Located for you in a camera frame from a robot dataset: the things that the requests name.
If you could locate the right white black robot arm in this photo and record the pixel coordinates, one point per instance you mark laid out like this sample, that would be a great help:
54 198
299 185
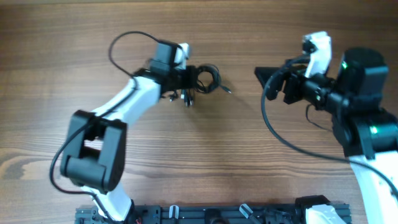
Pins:
365 130

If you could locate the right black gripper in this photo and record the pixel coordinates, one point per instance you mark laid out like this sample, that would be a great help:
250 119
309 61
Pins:
293 78

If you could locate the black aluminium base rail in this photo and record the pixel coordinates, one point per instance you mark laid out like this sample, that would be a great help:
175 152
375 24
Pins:
271 213

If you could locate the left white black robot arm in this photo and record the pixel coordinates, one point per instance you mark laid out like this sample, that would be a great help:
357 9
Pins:
93 155

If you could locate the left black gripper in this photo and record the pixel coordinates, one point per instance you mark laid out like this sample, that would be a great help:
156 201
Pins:
191 78

